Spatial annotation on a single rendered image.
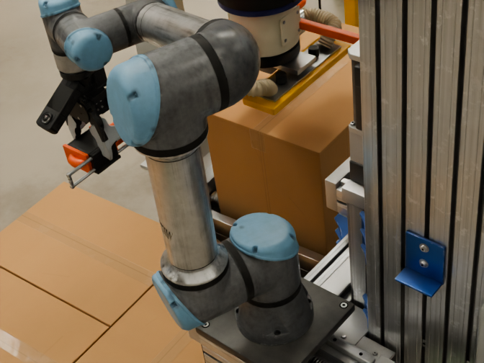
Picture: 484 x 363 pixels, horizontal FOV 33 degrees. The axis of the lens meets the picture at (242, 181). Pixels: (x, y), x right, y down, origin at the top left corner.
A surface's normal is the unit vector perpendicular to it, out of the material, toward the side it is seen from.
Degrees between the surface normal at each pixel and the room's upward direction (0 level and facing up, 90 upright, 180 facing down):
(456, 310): 90
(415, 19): 90
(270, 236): 7
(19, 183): 0
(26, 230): 0
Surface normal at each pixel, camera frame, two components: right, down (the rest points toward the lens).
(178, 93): 0.41, 0.18
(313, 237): -0.62, 0.55
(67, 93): -0.40, -0.35
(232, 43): 0.47, -0.51
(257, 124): -0.11, -0.77
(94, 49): 0.50, 0.51
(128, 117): -0.89, 0.27
